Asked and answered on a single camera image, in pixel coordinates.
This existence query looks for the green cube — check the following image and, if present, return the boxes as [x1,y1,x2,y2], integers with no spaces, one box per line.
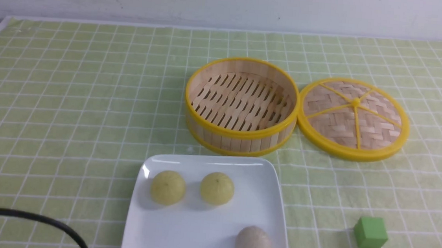
[354,216,389,248]

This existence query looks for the white steamed bun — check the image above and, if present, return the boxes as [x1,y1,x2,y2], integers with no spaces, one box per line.
[235,226,272,248]

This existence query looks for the bamboo steamer lid yellow rim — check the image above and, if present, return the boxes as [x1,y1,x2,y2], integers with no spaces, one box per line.
[297,77,410,162]

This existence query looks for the black cable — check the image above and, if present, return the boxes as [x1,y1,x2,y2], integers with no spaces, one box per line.
[0,208,94,248]

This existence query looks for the yellow steamed bun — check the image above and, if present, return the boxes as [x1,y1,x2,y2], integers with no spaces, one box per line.
[150,170,186,206]
[200,172,235,206]

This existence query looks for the white square plate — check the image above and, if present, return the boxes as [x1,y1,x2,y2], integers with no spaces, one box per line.
[121,154,289,248]

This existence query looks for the green checkered tablecloth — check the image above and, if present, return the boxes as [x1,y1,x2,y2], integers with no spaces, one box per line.
[0,19,442,248]

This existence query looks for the bamboo steamer basket yellow rim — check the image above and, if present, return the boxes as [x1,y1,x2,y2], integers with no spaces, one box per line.
[184,57,300,157]

